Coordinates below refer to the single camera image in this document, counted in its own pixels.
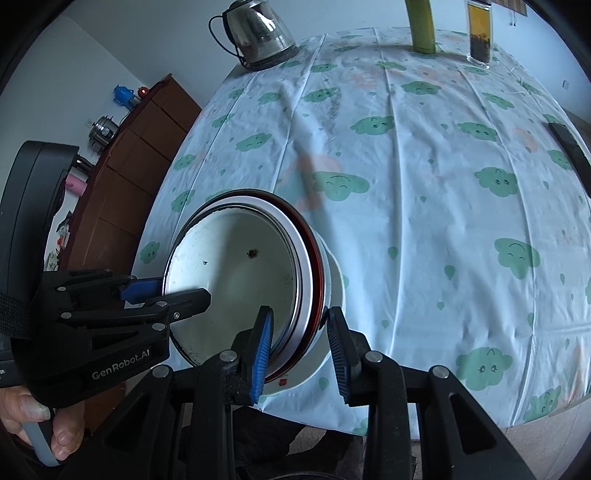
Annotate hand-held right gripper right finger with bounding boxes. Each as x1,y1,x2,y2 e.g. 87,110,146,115
325,307,536,480

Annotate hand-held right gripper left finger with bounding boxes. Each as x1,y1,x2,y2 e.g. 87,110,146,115
81,305,276,480

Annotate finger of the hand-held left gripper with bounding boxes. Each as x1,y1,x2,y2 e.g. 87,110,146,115
117,276,164,306
143,287,212,324

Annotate white enamel bowl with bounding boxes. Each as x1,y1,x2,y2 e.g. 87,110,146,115
161,203,315,370

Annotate white plate with red flowers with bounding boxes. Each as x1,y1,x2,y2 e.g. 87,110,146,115
256,247,346,397

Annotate red plastic bowl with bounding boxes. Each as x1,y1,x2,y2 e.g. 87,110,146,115
185,189,326,340

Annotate person's left hand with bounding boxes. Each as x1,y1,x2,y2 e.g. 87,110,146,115
0,387,86,462

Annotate person's dark trousers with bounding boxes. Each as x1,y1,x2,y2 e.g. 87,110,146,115
180,406,370,480

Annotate brown wooden sideboard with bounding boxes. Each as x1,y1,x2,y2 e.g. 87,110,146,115
59,74,202,435

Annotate steel pressure cooker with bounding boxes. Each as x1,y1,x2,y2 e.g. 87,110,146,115
88,115,122,151

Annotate green cloud print tablecloth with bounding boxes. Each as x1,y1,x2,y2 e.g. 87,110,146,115
131,27,591,437

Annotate blue plastic jug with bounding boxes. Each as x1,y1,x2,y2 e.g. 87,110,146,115
113,84,139,109

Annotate stainless steel electric kettle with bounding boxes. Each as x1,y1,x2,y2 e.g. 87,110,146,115
209,0,296,70

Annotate black remote control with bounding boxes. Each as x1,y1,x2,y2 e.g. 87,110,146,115
547,122,591,169

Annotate green bottle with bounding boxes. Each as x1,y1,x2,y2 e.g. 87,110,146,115
405,0,437,54

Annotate clear tea bottle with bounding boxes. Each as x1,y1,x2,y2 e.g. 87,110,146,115
465,0,494,70

